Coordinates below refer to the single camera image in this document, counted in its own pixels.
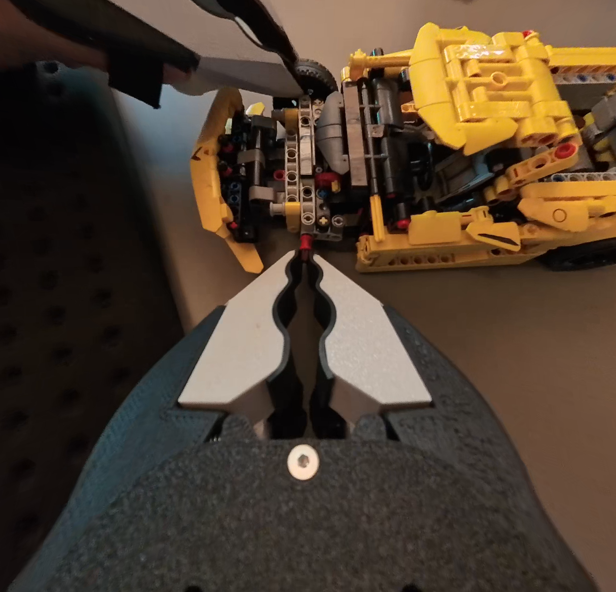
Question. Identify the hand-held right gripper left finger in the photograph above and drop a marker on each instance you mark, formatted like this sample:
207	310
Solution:
236	356

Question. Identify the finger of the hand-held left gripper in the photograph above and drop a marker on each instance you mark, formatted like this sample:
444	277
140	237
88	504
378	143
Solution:
192	34
267	5

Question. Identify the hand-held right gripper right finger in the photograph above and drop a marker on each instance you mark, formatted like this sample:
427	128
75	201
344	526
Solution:
375	356

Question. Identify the small red pin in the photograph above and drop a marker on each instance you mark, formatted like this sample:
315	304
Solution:
306	245

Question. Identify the yellow toy brick car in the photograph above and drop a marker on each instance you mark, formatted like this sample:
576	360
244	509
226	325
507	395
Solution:
481	96

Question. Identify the grey desk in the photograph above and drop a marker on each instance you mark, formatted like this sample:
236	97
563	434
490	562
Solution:
481	337

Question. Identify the person's left hand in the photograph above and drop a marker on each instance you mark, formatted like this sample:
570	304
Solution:
43	43

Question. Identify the black perforated panel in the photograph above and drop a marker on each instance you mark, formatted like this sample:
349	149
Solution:
72	313

